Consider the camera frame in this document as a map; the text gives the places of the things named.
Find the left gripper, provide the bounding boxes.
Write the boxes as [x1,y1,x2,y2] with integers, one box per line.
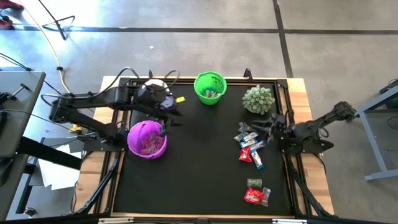
[154,93,185,137]

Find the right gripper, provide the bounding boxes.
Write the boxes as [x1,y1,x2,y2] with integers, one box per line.
[251,113,292,144]

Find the red Skittles pack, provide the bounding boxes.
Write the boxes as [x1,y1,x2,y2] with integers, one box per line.
[243,186,265,205]
[238,146,253,164]
[139,143,156,156]
[150,136,165,149]

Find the clear wrapper gummy candy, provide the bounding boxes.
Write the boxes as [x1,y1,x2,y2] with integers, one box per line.
[260,187,272,207]

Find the green spiky ball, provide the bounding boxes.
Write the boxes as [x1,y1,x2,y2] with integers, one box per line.
[241,85,276,115]

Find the purple pumpkin bucket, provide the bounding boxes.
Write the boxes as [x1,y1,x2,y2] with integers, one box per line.
[126,120,168,160]

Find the white ghost bucket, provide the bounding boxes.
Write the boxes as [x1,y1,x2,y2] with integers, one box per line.
[143,78,171,96]

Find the green plastic bucket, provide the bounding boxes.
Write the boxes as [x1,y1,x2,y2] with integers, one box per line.
[193,71,228,106]

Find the grey metal stand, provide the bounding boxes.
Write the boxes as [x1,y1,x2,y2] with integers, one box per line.
[354,85,398,182]

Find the white paper sheets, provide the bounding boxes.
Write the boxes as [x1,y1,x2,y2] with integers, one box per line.
[37,144,82,191]

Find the black tripod stand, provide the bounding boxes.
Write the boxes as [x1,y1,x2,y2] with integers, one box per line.
[37,0,76,41]

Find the grey table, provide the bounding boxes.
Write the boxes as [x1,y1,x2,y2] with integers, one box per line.
[0,70,82,218]

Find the red object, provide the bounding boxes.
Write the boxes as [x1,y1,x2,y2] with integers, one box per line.
[0,14,15,31]
[0,0,25,11]

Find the silver metal bracket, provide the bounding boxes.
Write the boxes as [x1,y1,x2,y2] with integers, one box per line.
[98,217,134,224]
[272,218,308,224]

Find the yellow hanging cable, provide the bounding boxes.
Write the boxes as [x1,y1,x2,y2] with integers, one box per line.
[18,0,72,94]

